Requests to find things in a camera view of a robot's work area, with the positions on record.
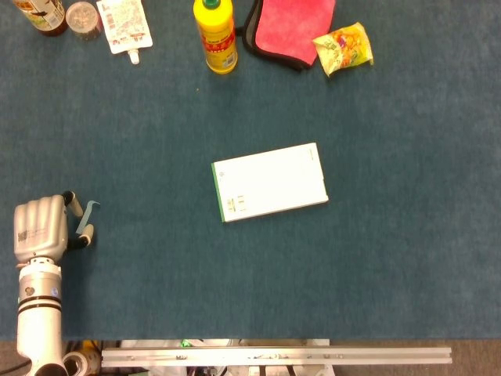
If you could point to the light blue paper strip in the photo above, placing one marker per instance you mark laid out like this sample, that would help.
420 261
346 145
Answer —
89 207

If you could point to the brown tape roll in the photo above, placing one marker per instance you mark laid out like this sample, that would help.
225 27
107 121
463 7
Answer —
80 362

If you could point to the white flat cardboard box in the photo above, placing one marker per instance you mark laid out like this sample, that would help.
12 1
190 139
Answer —
270 182

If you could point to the pink cloth with black trim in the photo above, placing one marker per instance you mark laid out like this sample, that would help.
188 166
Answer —
289 27

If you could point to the blue felt table cover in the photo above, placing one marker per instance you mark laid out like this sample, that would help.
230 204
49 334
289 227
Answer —
352 274

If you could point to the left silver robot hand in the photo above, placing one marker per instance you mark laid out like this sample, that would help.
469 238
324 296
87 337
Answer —
39 227

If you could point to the aluminium profile rail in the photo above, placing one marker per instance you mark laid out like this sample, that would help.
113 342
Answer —
274 356

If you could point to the yellow snack bag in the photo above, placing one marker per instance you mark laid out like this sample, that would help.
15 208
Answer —
344 49

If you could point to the white spout pouch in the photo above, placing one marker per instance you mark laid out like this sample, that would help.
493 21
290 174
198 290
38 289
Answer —
125 27

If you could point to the small clear lidded jar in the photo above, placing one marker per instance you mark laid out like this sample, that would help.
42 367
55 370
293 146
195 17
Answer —
82 19

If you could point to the brown sauce bottle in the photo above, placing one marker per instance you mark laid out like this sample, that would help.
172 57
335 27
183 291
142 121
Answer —
45 17

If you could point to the yellow plastic bottle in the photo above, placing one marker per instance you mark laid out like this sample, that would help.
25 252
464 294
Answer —
217 35

